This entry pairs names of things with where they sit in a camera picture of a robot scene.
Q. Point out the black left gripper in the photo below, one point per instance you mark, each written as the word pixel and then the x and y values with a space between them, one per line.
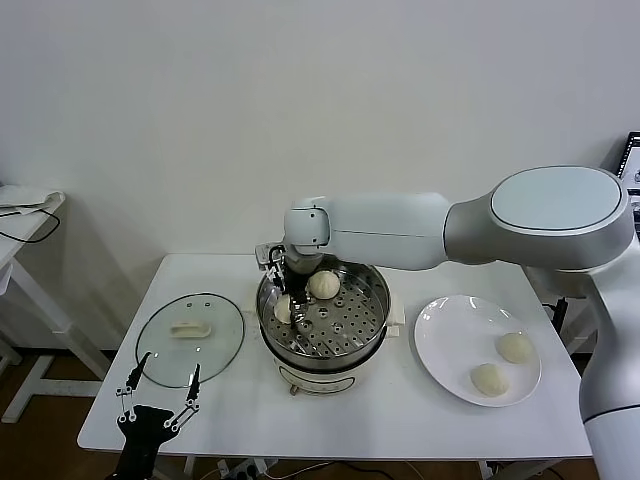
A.
pixel 145 427

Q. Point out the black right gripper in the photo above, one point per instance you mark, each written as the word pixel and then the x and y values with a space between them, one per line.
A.
pixel 296 282

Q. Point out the white steamed baozi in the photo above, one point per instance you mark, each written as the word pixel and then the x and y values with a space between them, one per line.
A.
pixel 513 347
pixel 281 311
pixel 490 380
pixel 325 284

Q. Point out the round glass pot lid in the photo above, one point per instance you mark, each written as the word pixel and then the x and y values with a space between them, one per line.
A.
pixel 160 350

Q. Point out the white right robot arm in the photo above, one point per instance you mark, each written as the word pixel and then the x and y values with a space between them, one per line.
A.
pixel 390 235

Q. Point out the stainless steel steamer basket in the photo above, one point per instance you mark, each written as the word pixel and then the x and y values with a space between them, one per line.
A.
pixel 355 330

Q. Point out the white round plate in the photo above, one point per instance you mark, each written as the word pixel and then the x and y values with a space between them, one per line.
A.
pixel 450 340

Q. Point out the white side table with cloth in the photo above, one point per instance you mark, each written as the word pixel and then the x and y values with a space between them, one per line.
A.
pixel 30 230

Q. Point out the white cloth bag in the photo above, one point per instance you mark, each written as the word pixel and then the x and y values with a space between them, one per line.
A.
pixel 25 197

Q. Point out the black upright stand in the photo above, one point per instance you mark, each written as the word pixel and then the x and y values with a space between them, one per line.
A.
pixel 561 315

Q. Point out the dark open laptop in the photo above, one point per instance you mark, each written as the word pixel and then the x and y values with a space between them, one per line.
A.
pixel 634 150

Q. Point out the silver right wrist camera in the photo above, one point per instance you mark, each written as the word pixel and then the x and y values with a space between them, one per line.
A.
pixel 265 255

